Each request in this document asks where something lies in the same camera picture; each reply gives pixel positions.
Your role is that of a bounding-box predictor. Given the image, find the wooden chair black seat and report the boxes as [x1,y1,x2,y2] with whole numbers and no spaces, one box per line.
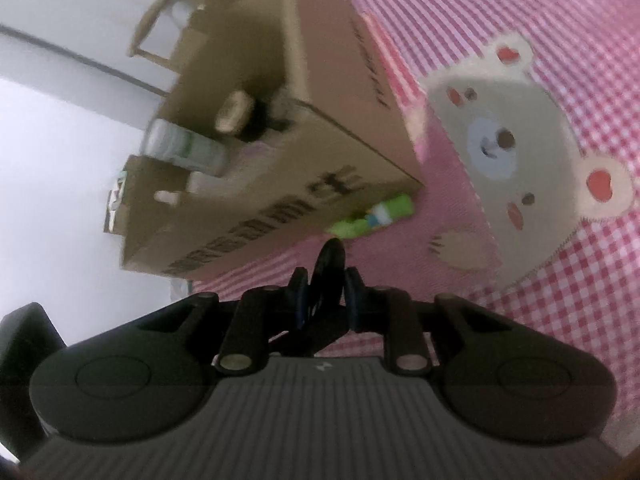
[127,0,216,68]

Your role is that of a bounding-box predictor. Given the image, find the grey wall pipe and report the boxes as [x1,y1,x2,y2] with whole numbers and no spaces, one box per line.
[0,22,173,98]

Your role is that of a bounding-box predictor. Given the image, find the white capped bottle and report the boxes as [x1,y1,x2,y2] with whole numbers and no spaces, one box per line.
[142,119,228,177]

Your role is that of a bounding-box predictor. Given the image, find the pink checked bear blanket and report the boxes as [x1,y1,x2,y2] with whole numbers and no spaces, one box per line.
[170,0,640,361]

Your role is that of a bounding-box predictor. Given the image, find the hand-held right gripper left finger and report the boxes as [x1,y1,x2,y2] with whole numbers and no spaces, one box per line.
[75,267,312,375]

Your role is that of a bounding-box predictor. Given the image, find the white charger plug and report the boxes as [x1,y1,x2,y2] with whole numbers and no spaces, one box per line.
[152,187,183,207]

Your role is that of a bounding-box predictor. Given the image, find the green lip balm tube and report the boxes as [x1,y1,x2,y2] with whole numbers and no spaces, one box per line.
[325,195,416,240]

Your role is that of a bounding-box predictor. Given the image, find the large printed cardboard box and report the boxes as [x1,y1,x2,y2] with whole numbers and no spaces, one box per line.
[102,0,426,281]

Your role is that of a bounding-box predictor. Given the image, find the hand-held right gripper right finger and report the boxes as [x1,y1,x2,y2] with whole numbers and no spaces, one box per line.
[342,267,576,375]

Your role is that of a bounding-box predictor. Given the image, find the gold lid cosmetic jar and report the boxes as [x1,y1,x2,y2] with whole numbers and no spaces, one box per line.
[215,89,281,143]

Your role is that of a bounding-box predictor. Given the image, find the black tape roll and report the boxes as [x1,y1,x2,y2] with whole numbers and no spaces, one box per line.
[307,239,347,326]

